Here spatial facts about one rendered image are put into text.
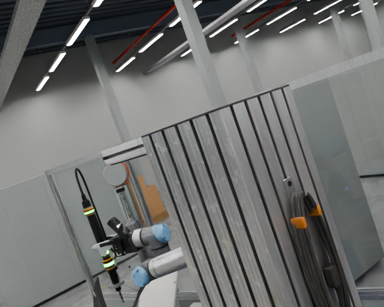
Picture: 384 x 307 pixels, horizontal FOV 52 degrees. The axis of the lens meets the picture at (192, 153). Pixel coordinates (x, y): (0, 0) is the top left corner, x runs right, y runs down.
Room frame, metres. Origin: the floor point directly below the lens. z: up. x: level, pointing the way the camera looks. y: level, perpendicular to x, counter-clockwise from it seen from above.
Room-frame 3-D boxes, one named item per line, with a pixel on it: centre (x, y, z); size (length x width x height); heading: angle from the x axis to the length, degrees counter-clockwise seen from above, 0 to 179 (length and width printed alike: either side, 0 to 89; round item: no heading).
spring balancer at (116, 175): (2.44, 0.48, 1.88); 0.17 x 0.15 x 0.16; 53
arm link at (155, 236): (1.59, 0.25, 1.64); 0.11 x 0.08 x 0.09; 63
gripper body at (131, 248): (1.66, 0.39, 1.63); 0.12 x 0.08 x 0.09; 63
